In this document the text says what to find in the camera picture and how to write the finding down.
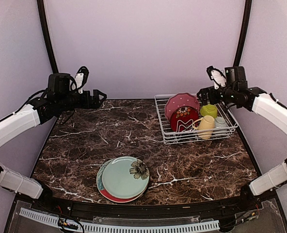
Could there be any small red flower plate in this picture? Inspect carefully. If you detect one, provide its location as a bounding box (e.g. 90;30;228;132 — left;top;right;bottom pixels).
170;106;199;132

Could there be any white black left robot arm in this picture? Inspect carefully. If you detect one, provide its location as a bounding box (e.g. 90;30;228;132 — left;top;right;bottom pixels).
0;67;107;212

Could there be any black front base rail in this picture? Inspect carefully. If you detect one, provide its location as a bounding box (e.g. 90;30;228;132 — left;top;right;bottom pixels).
15;186;277;220

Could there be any white wire dish rack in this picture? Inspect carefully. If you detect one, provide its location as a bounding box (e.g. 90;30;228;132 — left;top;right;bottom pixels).
154;94;239;145

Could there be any red teal flower plate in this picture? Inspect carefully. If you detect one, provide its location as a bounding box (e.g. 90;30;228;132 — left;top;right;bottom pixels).
96;160;149;203

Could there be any lime green cup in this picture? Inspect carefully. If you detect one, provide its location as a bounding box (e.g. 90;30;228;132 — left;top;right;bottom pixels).
200;104;218;118

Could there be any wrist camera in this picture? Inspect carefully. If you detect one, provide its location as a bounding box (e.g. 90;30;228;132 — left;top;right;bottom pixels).
206;66;226;89
75;66;89;94

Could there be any pale yellow mug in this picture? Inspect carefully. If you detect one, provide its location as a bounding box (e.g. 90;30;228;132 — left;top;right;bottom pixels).
192;115;215;140

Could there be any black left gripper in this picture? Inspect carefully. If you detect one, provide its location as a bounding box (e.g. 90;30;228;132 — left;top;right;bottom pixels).
57;89;107;112

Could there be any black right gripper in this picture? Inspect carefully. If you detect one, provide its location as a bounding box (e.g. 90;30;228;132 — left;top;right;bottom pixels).
197;84;237;105

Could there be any white slotted cable duct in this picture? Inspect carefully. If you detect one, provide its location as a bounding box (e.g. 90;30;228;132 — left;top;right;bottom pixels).
19;208;220;233

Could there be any pale green glass cup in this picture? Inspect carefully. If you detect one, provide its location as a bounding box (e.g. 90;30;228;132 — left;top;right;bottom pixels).
214;116;228;134

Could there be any pink dotted bowl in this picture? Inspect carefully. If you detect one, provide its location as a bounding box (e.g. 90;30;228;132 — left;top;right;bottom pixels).
164;93;200;121

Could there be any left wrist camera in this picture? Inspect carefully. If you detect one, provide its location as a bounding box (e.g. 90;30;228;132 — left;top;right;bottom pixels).
75;66;89;94

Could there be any light teal flower plate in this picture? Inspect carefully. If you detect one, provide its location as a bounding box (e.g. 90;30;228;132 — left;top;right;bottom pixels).
101;156;150;199

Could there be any right black frame post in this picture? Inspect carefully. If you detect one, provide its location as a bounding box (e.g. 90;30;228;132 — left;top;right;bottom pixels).
233;0;252;67

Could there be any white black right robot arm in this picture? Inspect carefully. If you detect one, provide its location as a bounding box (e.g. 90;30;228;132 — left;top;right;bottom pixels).
197;66;287;211

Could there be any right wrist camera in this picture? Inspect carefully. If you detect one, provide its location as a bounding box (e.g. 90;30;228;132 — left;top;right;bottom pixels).
206;66;226;89

